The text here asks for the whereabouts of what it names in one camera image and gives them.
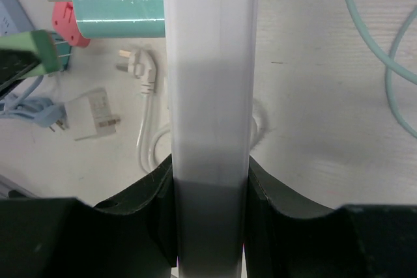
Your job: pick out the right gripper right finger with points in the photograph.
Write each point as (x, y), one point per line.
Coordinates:
(288, 235)

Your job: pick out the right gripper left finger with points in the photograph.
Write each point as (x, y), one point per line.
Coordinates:
(131, 234)

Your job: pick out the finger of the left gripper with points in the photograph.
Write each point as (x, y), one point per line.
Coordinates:
(14, 65)

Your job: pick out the green plug adapter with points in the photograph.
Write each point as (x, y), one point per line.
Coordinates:
(41, 43)

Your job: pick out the teal plug adapter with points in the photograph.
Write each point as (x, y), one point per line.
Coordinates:
(63, 50)

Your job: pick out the pink plug adapter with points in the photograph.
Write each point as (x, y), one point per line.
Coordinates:
(65, 24)

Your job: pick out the white usb charger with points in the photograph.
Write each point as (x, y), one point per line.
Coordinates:
(89, 116)

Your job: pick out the light teal usb charger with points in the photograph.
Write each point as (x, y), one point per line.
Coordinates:
(120, 18)

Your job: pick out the white power strip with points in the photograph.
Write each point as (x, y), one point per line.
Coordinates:
(210, 47)

